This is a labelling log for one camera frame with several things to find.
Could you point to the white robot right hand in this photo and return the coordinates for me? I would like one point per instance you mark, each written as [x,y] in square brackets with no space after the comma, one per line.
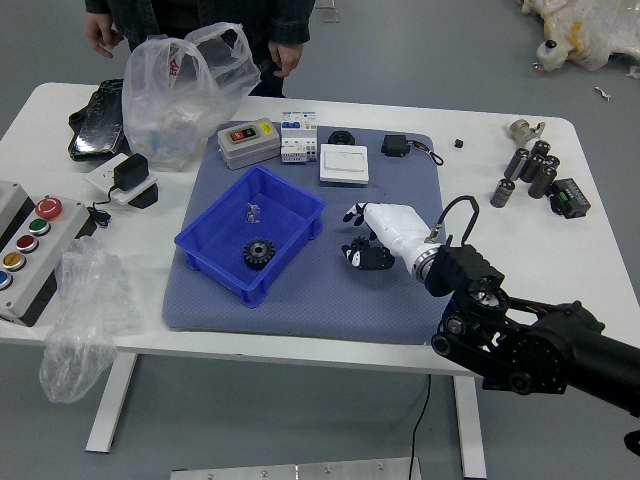
[395,227]

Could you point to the person's left hand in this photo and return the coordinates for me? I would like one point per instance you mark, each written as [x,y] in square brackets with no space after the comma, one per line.
[285,57]

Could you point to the person's right hand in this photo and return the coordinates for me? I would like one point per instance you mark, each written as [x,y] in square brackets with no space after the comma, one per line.
[100,32]

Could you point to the small black gear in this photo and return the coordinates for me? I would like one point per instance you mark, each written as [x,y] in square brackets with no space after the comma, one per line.
[361,243]

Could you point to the big black gear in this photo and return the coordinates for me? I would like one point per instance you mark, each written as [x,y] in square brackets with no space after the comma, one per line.
[260,255]

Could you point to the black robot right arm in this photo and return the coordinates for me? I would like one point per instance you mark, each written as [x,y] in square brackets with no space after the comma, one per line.
[550,350]

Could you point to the blue plastic box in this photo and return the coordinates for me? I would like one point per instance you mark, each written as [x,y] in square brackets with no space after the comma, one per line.
[210,245]

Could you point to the plain grey box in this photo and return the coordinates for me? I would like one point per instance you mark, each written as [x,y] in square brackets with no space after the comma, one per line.
[7,205]

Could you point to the grey multi-button control box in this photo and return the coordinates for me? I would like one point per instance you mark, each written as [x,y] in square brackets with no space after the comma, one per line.
[55,250]

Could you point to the clear item on floor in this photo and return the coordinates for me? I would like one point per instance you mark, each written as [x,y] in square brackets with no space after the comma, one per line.
[327,11]

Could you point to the white blue circuit breaker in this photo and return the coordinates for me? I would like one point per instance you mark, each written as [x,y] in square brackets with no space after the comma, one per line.
[299,135]

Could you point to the person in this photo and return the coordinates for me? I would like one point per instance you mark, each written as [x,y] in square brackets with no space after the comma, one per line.
[200,12]

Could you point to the black keyboard-like tray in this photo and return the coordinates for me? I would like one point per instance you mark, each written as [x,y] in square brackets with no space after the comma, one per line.
[97,130]

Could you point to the black round knob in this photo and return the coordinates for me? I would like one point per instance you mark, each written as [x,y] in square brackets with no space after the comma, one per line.
[341,137]

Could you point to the blue-grey padded mat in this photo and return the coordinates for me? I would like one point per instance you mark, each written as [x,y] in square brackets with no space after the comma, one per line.
[325,300]

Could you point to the large translucent white plastic bag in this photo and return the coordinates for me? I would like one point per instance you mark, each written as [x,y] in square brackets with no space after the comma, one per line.
[165,115]

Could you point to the black cylindrical capacitor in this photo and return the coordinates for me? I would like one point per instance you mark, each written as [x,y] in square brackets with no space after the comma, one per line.
[551,161]
[542,182]
[502,193]
[531,167]
[516,162]
[540,148]

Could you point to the white socket plate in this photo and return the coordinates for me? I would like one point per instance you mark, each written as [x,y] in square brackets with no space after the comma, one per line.
[102,175]

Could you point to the white metal connector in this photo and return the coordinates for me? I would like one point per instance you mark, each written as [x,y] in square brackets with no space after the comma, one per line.
[520,131]

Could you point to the black base under socket plate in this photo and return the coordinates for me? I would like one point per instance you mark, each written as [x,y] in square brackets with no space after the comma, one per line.
[147,199]

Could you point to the black module with green terminal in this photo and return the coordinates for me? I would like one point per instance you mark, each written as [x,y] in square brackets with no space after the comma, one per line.
[570,195]

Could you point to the white table leg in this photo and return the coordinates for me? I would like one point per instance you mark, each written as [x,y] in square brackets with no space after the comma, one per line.
[472,430]
[110,400]

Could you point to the white paper scrap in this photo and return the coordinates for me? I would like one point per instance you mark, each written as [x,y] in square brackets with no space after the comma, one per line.
[602,93]

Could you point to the silver metal plate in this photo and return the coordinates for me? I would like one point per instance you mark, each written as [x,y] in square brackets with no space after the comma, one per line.
[300,470]

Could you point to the plastic wrapped yellow-white bundle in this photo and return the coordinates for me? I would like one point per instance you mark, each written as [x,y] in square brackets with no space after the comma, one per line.
[590,35]

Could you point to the crumpled clear plastic bag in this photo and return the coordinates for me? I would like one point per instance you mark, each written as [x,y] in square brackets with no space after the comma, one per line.
[80,320]

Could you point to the white wall switch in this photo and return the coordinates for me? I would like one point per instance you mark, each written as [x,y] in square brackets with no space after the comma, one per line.
[345,162]

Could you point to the grey red-green push-button switch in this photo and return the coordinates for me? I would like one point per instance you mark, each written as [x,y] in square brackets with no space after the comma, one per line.
[245,145]

